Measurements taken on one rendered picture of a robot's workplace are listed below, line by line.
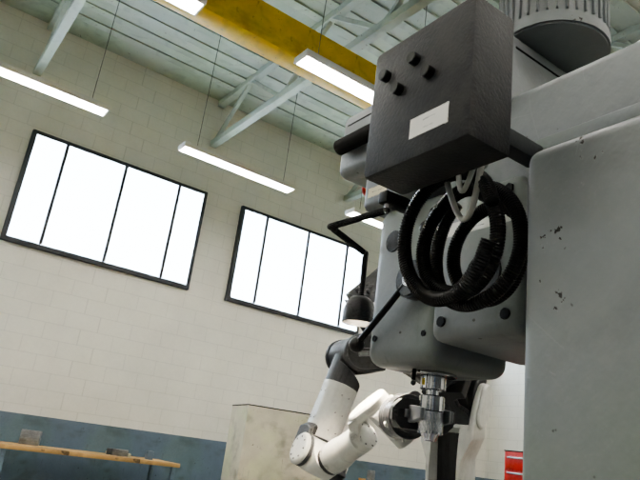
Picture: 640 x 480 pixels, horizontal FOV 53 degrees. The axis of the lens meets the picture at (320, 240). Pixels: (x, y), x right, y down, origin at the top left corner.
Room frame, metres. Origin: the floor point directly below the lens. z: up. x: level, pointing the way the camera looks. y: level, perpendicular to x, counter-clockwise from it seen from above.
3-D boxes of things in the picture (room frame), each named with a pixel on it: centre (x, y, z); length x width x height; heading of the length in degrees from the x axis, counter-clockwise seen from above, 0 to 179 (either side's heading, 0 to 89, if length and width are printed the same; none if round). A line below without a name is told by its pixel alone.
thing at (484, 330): (1.04, -0.35, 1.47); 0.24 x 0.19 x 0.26; 124
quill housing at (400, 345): (1.20, -0.25, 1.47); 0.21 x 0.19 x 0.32; 124
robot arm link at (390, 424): (1.29, -0.23, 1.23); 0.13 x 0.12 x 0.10; 101
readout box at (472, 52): (0.77, -0.13, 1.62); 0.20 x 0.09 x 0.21; 34
